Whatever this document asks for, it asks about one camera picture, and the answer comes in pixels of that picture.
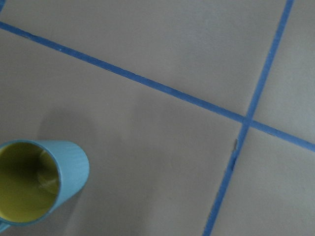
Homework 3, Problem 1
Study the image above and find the blue mug yellow inside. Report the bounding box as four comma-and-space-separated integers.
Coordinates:
0, 140, 90, 232

